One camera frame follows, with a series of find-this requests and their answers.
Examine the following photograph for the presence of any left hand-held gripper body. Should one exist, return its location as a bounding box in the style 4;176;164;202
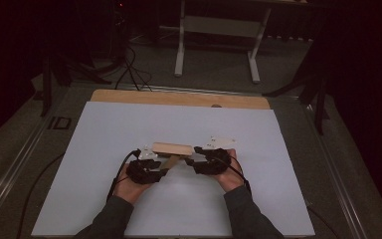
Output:
125;145;171;186

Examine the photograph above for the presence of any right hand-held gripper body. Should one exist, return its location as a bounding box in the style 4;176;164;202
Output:
192;134;239;176

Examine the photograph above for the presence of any wooden picture frame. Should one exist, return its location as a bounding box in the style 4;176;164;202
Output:
151;141;195;171

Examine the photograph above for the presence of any person's left hand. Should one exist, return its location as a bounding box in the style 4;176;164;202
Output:
112;161;154;205

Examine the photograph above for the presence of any person's right hand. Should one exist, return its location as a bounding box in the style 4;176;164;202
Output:
211;147;247;194

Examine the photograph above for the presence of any white table mat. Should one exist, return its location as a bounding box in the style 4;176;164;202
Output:
31;101;316;238

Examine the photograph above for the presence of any black floor socket plate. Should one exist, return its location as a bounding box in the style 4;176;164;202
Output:
47;116;73;131

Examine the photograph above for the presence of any black metal stand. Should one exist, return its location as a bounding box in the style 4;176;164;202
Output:
39;54;55;118
262;46;330;136

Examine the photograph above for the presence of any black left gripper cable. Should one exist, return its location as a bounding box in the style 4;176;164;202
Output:
106;148;142;202

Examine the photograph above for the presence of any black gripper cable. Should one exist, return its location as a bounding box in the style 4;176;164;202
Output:
106;148;142;202
212;154;254;197

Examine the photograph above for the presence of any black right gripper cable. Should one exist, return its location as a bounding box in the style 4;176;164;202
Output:
212;154;254;197

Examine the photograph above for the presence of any metal floor rail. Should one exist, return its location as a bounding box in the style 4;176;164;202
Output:
0;109;58;227
305;103;370;239
124;83;267;98

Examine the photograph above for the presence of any bundle of black floor cables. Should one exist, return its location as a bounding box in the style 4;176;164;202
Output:
113;45;154;93

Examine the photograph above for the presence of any long black floor cable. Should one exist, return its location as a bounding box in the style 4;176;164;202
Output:
15;152;66;239

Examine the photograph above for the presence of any thin black floor cable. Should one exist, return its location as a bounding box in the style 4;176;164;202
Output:
305;204;340;239

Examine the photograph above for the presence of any white metal desk frame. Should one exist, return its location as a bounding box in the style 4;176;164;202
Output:
173;0;313;85

